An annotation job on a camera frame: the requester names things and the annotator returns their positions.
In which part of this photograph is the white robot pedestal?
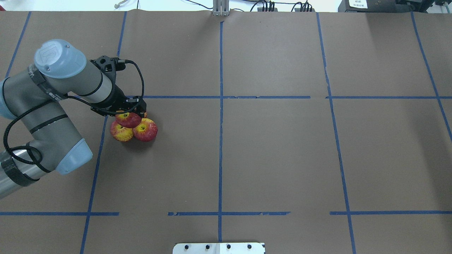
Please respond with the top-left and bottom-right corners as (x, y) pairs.
(172, 242), (266, 254)

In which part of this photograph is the front red yellow apple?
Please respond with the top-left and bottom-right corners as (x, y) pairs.
(132, 118), (158, 142)

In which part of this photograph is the aluminium frame post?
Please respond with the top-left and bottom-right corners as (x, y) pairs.
(212, 0), (230, 17)

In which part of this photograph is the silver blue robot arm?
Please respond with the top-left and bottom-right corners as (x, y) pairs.
(0, 39), (146, 198)

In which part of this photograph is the black computer box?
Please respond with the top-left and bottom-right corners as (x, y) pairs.
(337, 0), (397, 13)

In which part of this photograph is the back red yellow apple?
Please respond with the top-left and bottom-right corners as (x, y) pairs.
(109, 121), (134, 143)

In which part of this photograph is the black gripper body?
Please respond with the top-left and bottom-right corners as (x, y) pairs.
(91, 85), (147, 117)

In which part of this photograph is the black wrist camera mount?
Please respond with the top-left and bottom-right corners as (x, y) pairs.
(89, 56), (126, 75)

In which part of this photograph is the lone red yellow apple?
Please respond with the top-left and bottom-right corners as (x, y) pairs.
(115, 112), (142, 128)

